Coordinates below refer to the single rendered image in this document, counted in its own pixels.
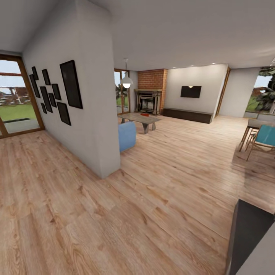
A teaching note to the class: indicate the stairs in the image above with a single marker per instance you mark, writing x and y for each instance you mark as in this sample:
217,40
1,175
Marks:
254,212

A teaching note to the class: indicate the picture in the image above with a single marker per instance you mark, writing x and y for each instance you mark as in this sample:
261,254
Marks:
62,108
69,76
47,82
46,106

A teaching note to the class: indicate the wall mounted tv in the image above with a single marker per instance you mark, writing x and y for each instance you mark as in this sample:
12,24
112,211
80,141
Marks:
190,91

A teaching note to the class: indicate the sofa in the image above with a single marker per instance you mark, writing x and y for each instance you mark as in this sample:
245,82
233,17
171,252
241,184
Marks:
127,135

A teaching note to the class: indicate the room light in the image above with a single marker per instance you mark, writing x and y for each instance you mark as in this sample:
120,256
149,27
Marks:
126,79

